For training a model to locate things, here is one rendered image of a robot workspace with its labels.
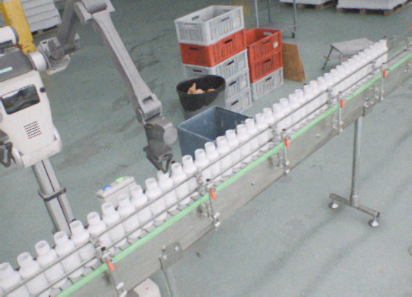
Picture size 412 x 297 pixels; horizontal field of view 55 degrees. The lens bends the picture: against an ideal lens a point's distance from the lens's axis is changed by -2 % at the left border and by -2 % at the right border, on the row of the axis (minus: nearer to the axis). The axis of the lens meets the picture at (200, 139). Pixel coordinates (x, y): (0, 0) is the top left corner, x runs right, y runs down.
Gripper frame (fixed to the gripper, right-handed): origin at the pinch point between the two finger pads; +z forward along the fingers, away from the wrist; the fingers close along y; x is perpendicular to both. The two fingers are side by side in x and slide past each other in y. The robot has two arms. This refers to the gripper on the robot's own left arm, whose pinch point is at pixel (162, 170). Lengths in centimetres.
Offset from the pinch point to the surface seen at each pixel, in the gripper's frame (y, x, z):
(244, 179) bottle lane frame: -5.3, -35.0, 22.3
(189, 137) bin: 49, -50, 27
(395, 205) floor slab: -17, -167, 118
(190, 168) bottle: -1.8, -11.1, 4.9
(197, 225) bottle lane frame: -5.3, -6.5, 28.1
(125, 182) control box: 13.1, 9.4, 5.7
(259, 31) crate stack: 219, -305, 55
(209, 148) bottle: -0.9, -22.2, 1.8
